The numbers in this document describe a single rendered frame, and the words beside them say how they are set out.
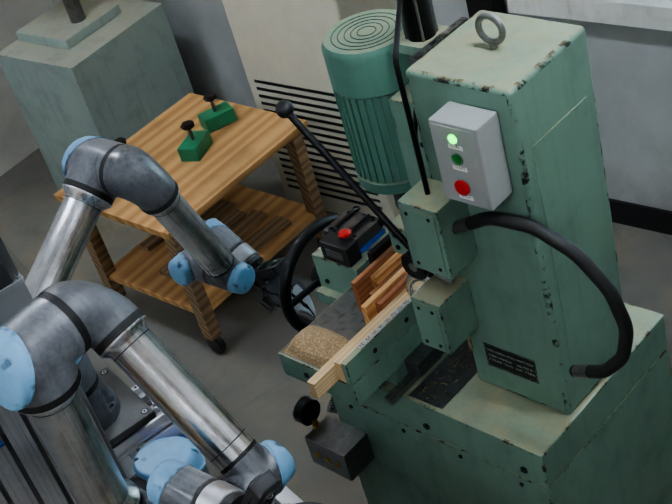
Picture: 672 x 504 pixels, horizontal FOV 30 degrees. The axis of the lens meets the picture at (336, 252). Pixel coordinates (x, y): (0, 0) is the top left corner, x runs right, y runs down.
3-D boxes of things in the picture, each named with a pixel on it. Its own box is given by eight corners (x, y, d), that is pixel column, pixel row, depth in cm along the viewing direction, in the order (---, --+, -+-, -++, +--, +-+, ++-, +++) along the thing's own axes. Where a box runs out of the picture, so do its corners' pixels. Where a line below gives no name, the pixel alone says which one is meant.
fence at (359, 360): (521, 212, 273) (517, 192, 270) (528, 214, 272) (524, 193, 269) (346, 383, 243) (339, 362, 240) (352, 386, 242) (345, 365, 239)
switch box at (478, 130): (466, 179, 214) (449, 99, 204) (514, 192, 207) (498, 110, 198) (444, 198, 210) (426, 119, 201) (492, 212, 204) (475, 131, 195)
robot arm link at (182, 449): (232, 490, 225) (209, 438, 217) (182, 543, 218) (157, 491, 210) (186, 468, 233) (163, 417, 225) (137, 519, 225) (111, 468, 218)
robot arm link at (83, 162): (7, 371, 256) (117, 134, 264) (-34, 352, 265) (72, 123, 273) (49, 387, 265) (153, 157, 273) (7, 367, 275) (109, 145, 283)
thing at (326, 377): (478, 235, 270) (474, 221, 268) (485, 238, 269) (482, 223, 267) (311, 396, 243) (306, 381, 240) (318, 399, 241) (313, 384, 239)
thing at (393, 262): (421, 258, 269) (415, 234, 265) (427, 260, 268) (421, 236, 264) (376, 300, 261) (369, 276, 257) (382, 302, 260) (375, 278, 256)
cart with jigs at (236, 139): (232, 211, 471) (179, 64, 434) (345, 246, 435) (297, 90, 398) (107, 316, 437) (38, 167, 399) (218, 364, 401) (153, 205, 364)
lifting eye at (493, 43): (482, 42, 209) (475, 7, 205) (511, 47, 205) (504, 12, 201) (476, 47, 208) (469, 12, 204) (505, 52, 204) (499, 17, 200)
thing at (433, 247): (440, 242, 230) (424, 176, 221) (479, 254, 224) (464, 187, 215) (412, 268, 226) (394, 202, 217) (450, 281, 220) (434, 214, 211)
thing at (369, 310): (436, 260, 267) (431, 239, 264) (442, 262, 266) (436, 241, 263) (366, 327, 255) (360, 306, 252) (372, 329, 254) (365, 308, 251)
